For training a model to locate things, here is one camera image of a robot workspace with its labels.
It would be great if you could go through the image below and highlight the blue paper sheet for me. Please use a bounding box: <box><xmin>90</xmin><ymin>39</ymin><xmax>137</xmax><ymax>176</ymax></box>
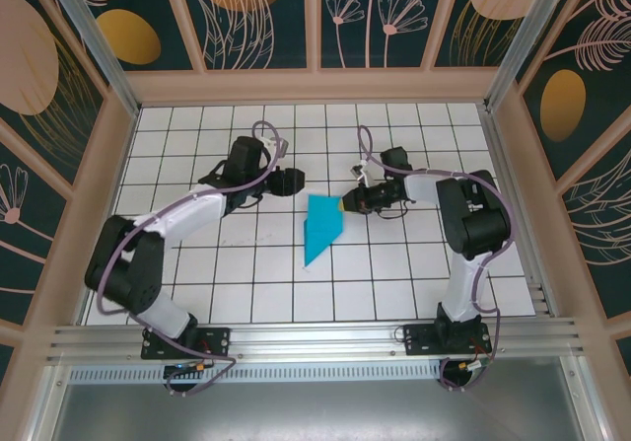
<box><xmin>303</xmin><ymin>193</ymin><xmax>345</xmax><ymax>268</ymax></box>

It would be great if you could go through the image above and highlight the grey metal shelf panel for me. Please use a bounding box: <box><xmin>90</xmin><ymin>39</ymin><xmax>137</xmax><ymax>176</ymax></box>
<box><xmin>29</xmin><ymin>356</ymin><xmax>607</xmax><ymax>441</ymax></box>

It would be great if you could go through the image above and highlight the small black circuit board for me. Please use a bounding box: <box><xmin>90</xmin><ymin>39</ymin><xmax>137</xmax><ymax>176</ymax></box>
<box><xmin>164</xmin><ymin>360</ymin><xmax>218</xmax><ymax>378</ymax></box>

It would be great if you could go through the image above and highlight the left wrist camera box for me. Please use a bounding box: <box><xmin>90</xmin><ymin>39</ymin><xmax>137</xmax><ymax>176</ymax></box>
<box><xmin>263</xmin><ymin>137</ymin><xmax>290</xmax><ymax>159</ymax></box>

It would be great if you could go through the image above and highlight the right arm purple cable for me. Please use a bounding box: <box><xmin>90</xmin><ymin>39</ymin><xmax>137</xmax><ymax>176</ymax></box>
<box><xmin>357</xmin><ymin>124</ymin><xmax>517</xmax><ymax>393</ymax></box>

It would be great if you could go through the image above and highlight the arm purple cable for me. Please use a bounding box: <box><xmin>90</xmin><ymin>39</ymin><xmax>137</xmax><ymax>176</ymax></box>
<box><xmin>96</xmin><ymin>120</ymin><xmax>292</xmax><ymax>398</ymax></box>
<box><xmin>357</xmin><ymin>124</ymin><xmax>517</xmax><ymax>393</ymax></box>

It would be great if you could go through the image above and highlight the aluminium side rail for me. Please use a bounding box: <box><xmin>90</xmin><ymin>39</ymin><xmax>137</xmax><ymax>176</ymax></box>
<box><xmin>477</xmin><ymin>105</ymin><xmax>551</xmax><ymax>317</ymax></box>

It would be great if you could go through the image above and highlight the long aluminium mounting rail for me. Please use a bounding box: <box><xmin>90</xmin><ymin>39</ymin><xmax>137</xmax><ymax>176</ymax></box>
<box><xmin>46</xmin><ymin>317</ymin><xmax>591</xmax><ymax>363</ymax></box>

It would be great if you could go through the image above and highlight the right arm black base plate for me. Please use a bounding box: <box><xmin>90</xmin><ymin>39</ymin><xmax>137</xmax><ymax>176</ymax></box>
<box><xmin>402</xmin><ymin>322</ymin><xmax>493</xmax><ymax>358</ymax></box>

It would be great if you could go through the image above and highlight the slotted white cable duct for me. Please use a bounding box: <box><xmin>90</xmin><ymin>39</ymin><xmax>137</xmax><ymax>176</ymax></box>
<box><xmin>68</xmin><ymin>361</ymin><xmax>445</xmax><ymax>384</ymax></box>

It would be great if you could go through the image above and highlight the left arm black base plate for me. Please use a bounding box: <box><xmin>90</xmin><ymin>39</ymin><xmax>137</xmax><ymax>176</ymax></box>
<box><xmin>141</xmin><ymin>326</ymin><xmax>232</xmax><ymax>361</ymax></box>

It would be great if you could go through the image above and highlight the aluminium frame post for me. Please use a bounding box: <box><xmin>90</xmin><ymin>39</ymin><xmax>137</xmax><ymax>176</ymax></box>
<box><xmin>482</xmin><ymin>0</ymin><xmax>578</xmax><ymax>111</ymax></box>
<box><xmin>38</xmin><ymin>0</ymin><xmax>142</xmax><ymax>116</ymax></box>

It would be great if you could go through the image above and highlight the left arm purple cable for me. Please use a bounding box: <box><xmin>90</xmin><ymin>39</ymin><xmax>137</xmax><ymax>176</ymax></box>
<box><xmin>96</xmin><ymin>120</ymin><xmax>292</xmax><ymax>398</ymax></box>

